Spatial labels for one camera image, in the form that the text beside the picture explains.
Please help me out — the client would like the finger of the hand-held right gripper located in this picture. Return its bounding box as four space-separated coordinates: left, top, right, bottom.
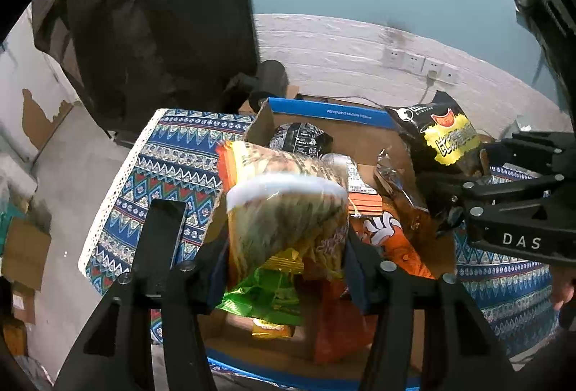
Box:
477 132 568 176
416 173 563 234

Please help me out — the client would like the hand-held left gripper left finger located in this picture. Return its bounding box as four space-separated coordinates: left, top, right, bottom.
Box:
54 233 232 391

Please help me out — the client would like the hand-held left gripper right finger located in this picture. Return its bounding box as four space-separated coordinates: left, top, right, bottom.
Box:
344 229 518 391

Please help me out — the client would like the orange snack packet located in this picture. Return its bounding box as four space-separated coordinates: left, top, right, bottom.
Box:
346 193 437 281

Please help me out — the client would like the black yellow snack bag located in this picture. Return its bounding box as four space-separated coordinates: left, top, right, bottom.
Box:
384 91 496 176

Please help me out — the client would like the yellow noodle snack bag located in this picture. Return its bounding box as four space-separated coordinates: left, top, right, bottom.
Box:
215 139 352 284

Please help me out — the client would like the cardboard box blue rim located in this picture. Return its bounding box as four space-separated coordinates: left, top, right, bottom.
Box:
198 96 460 389

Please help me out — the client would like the person's right hand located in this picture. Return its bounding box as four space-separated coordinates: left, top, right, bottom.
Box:
551 276 576 312

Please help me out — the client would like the green snack bag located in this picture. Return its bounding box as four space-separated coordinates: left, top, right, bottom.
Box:
216 265 307 326

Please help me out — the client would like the brown clear-wrapped snack packet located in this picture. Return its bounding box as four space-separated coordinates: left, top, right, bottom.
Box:
373 148 430 216

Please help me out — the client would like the dark chair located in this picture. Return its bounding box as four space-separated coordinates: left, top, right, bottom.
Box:
490 0 576 113

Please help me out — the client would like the patterned blue tablecloth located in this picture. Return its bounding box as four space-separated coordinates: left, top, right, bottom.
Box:
78 108 576 369

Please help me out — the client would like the black white-printed snack pack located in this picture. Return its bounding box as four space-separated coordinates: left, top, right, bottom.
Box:
269 121 334 158

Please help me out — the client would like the brown cardboard box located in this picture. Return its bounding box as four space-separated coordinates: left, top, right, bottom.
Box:
2 218 52 290

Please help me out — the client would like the large black object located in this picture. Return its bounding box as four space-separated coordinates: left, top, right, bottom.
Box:
33 0 262 140

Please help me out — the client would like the white wall socket row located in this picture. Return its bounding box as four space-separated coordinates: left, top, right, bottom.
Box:
382 47 457 83

